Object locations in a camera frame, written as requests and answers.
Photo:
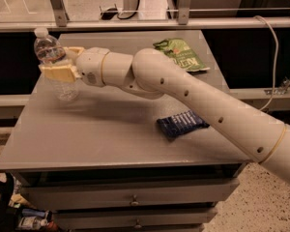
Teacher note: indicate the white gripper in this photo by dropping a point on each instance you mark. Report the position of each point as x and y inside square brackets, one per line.
[89, 66]

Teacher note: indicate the clear plastic water bottle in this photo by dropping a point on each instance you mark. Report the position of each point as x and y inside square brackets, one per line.
[49, 52]

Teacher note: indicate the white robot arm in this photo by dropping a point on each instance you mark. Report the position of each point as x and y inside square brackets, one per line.
[150, 74]

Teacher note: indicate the bottle on floor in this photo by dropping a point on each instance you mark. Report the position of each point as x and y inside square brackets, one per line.
[32, 223]

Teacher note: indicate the grey drawer cabinet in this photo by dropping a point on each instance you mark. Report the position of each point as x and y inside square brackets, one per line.
[83, 160]

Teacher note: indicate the green chip bag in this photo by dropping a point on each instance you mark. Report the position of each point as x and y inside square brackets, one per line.
[182, 54]

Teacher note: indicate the blue snack packet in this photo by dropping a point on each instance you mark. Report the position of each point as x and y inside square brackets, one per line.
[180, 124]

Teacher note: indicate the upper drawer knob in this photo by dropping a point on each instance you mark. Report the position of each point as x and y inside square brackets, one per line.
[134, 202]

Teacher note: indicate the drawer knob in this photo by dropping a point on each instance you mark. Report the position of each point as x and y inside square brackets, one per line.
[134, 202]
[137, 224]

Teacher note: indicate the lower drawer knob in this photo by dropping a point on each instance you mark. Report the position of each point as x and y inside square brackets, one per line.
[137, 224]

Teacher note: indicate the metal frame railing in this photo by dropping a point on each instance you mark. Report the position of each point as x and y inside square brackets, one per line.
[114, 15]

